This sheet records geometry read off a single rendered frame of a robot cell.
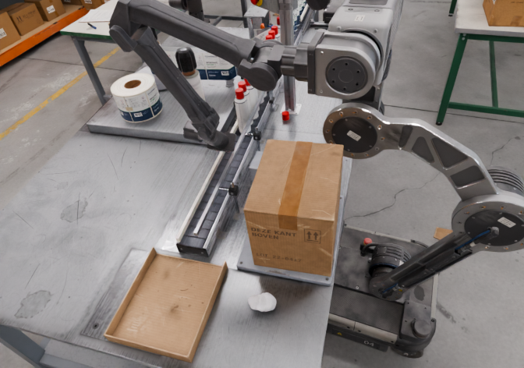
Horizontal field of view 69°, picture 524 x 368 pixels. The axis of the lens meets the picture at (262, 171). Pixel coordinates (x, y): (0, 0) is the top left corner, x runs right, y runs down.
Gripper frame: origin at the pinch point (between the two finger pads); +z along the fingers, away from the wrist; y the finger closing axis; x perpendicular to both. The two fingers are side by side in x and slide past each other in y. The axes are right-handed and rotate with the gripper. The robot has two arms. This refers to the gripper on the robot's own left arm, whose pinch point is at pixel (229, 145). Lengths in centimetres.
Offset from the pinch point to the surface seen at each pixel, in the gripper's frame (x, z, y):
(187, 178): 15.0, 4.4, 17.2
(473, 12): -123, 129, -107
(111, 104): -17, 25, 75
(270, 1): -59, 2, -7
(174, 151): 3.8, 14.0, 30.2
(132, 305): 56, -31, 11
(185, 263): 43.0, -20.1, 1.1
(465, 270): 41, 91, -110
